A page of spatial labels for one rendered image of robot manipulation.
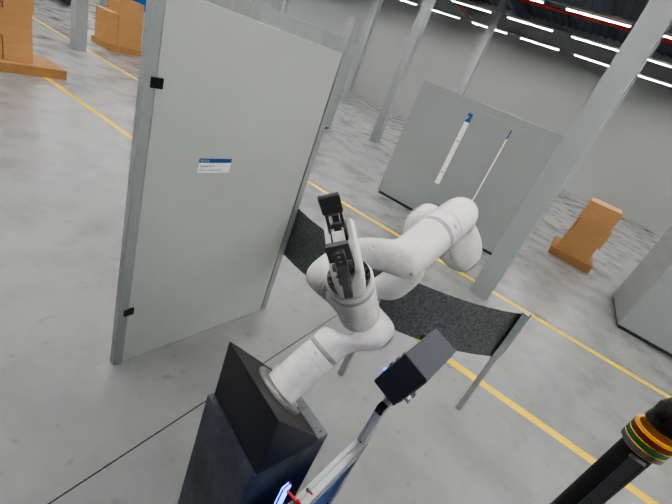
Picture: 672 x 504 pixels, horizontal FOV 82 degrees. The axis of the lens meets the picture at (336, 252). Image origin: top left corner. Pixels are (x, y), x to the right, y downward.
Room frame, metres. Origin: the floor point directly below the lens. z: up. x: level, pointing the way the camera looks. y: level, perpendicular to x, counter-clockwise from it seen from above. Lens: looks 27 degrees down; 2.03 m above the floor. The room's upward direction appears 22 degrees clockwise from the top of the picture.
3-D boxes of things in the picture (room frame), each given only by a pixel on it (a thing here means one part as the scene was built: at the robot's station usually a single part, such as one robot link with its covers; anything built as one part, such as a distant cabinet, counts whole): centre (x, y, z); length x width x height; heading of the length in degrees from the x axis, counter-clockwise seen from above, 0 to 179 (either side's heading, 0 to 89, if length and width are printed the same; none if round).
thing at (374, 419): (0.98, -0.35, 0.96); 0.03 x 0.03 x 0.20; 60
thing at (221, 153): (2.07, 0.69, 1.10); 1.21 x 0.05 x 2.20; 150
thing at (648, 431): (0.35, -0.39, 1.78); 0.04 x 0.04 x 0.03
